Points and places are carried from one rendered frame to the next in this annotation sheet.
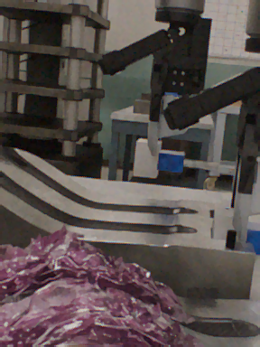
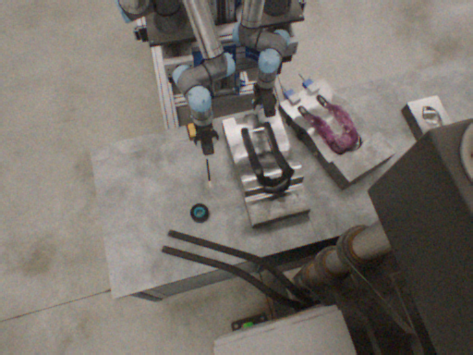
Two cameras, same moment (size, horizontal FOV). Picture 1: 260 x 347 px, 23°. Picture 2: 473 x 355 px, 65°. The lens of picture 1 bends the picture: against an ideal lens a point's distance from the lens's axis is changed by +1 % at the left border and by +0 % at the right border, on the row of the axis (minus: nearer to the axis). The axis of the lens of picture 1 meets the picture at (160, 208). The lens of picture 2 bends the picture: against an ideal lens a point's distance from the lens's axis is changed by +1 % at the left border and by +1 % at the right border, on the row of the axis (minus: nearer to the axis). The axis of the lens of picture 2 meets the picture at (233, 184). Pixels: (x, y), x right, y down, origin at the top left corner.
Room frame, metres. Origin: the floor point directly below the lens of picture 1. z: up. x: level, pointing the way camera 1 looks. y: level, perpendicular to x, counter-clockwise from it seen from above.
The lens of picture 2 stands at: (1.10, 0.72, 2.36)
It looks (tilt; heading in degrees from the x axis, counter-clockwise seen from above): 70 degrees down; 252
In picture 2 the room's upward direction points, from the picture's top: straight up
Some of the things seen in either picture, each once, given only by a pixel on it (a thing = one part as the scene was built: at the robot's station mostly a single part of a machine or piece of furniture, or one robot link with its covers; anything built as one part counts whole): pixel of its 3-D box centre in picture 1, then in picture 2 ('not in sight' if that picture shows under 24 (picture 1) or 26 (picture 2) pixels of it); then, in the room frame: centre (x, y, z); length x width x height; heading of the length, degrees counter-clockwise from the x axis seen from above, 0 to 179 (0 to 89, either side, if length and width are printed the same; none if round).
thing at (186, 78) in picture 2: not in sight; (191, 80); (0.99, -0.10, 1.25); 0.11 x 0.11 x 0.08; 12
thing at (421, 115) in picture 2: not in sight; (428, 120); (-0.04, 0.16, 0.84); 0.20 x 0.15 x 0.07; 87
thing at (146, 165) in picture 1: (177, 162); not in sight; (0.99, -0.02, 0.93); 0.13 x 0.05 x 0.05; 87
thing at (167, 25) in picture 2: not in sight; (168, 12); (0.98, -0.59, 1.09); 0.15 x 0.15 x 0.10
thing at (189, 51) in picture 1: (179, 56); (203, 124); (0.99, 0.00, 1.09); 0.09 x 0.08 x 0.12; 87
